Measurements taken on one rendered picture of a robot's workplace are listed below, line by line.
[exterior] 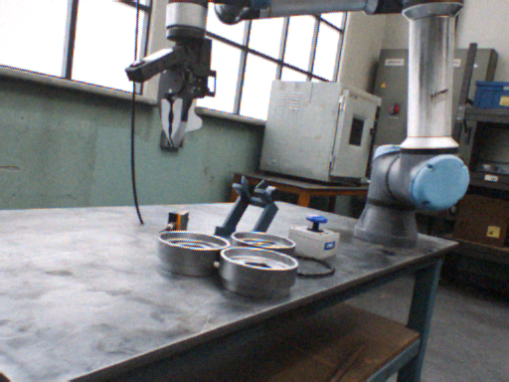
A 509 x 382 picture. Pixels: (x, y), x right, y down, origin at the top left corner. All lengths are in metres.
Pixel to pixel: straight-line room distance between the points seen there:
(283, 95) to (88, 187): 1.43
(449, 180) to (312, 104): 2.11
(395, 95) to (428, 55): 3.66
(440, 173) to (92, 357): 0.76
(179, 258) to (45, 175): 1.74
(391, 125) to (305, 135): 1.73
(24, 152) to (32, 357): 1.89
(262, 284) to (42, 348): 0.27
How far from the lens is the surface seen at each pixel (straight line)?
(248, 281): 0.59
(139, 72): 0.83
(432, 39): 1.03
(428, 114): 1.01
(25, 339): 0.46
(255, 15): 1.06
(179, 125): 0.86
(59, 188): 2.38
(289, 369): 1.01
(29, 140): 2.28
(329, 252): 0.88
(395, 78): 4.71
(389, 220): 1.13
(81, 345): 0.45
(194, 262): 0.64
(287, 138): 3.12
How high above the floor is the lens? 0.99
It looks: 6 degrees down
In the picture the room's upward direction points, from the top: 8 degrees clockwise
